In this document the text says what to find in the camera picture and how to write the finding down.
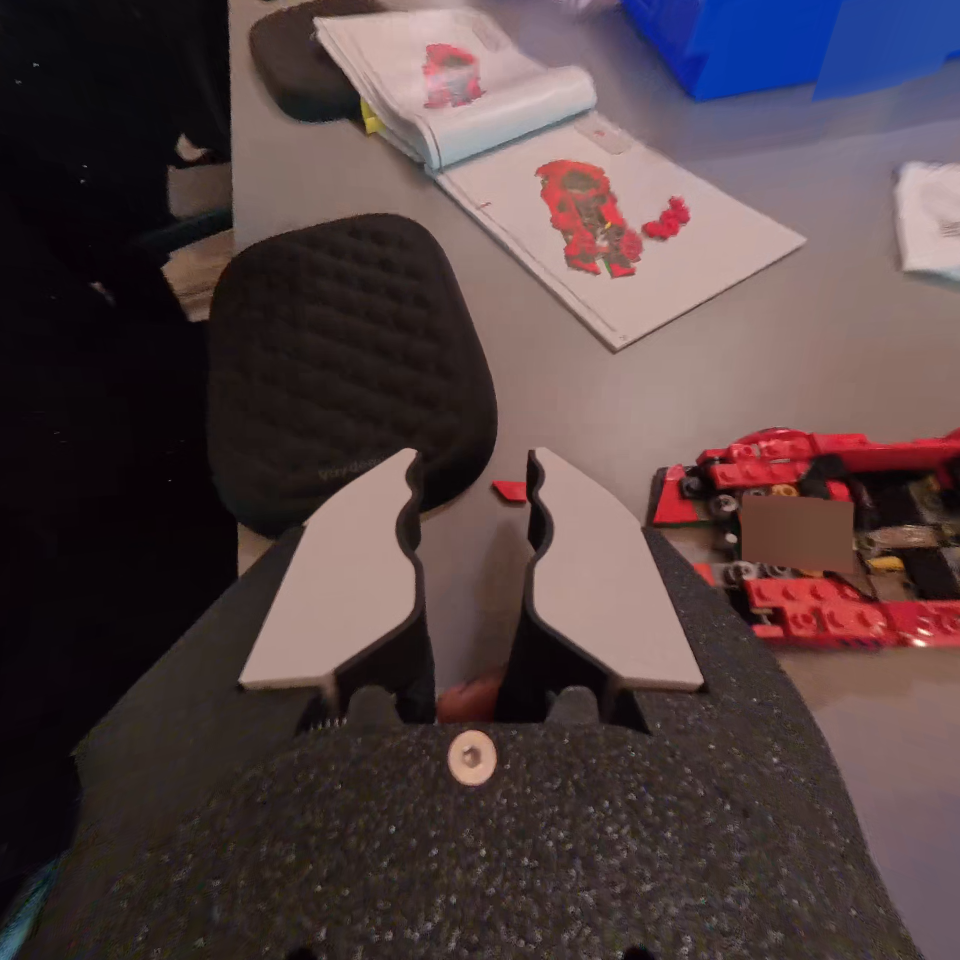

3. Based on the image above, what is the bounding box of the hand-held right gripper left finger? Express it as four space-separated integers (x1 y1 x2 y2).
238 447 437 695

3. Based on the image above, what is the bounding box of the white plastic bag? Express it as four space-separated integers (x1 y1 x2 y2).
892 161 960 283

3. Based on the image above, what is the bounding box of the blue plastic bin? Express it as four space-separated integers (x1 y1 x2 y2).
621 0 960 104

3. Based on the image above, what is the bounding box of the black quilted wrist pad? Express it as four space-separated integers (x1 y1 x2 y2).
206 213 498 538
249 0 376 124

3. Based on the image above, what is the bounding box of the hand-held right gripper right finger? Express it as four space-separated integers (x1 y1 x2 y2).
516 447 707 695

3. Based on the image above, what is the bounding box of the open instruction booklet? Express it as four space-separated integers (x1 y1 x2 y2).
313 6 809 354

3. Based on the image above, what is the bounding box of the red brick toy car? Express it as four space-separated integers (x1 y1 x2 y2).
648 426 960 651

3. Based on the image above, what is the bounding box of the person's dark clothing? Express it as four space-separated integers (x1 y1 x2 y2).
0 0 240 901

